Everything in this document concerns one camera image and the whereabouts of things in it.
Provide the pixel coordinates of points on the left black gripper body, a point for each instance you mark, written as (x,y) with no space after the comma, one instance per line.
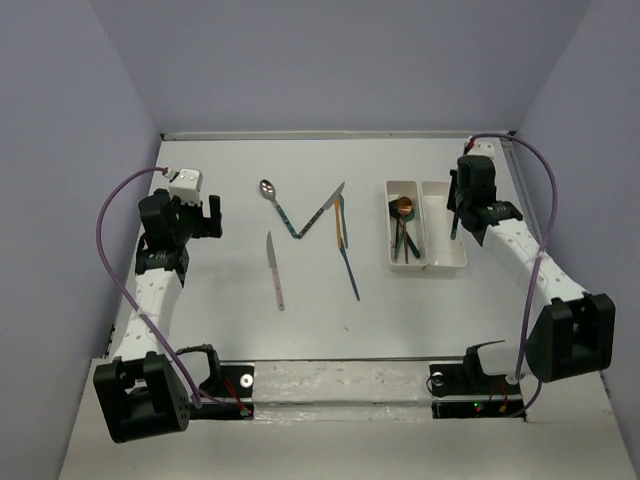
(190,223)

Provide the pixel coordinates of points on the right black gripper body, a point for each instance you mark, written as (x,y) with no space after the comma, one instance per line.
(460,203)

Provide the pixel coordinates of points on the copper spoon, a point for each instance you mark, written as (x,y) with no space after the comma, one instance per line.
(405,205)

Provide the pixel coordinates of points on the teal plastic spoon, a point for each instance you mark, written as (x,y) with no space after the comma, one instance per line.
(411,223)

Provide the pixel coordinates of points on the gold spoon teal handle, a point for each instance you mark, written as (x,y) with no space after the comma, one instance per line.
(412,246)

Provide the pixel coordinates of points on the black spoon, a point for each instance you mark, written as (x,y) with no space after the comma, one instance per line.
(394,214)

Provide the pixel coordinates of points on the silver knife dark handle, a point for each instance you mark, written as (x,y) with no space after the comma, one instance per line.
(328,203)

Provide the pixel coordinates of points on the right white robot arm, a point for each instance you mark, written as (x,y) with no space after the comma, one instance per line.
(569,331)

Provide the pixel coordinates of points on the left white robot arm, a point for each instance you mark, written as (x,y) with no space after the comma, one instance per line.
(148,389)

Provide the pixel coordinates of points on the white two-compartment container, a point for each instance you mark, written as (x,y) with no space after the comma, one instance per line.
(430,200)

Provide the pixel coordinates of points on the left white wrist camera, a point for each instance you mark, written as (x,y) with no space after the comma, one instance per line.
(185,184)

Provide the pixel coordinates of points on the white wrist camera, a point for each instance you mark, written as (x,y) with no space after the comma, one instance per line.
(185,184)
(480,147)

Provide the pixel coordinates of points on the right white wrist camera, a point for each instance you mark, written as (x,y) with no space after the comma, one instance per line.
(480,147)

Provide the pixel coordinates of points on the silver spoon teal handle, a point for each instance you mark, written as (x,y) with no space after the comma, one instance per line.
(268,191)

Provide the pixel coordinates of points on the silver knife pink handle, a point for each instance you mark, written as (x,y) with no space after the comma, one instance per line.
(272,261)

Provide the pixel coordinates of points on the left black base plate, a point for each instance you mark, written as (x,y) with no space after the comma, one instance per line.
(228,397)

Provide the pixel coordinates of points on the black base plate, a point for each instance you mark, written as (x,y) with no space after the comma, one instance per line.
(456,395)
(228,397)

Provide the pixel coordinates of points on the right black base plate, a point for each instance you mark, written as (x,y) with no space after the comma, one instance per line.
(456,395)

